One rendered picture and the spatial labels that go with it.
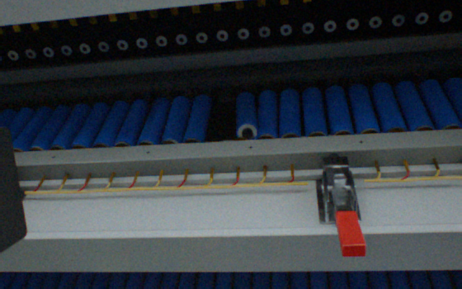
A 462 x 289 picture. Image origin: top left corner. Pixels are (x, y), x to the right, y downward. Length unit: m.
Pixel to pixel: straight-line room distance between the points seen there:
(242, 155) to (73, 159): 0.14
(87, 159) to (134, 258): 0.09
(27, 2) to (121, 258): 0.19
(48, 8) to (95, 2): 0.03
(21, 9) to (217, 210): 0.19
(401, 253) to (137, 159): 0.21
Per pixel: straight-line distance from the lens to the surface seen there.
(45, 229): 0.35
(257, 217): 0.30
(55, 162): 0.37
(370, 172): 0.32
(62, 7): 0.29
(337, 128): 0.34
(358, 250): 0.23
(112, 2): 0.27
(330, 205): 0.30
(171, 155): 0.33
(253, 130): 0.34
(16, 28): 0.48
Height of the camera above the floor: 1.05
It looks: 22 degrees down
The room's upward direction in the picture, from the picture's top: 6 degrees counter-clockwise
